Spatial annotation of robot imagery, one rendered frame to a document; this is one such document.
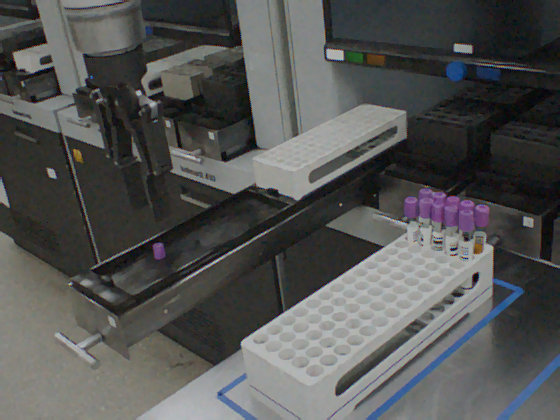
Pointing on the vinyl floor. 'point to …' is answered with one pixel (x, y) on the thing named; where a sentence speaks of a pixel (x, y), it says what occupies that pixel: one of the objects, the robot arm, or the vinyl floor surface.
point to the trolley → (435, 364)
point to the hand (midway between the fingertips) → (146, 193)
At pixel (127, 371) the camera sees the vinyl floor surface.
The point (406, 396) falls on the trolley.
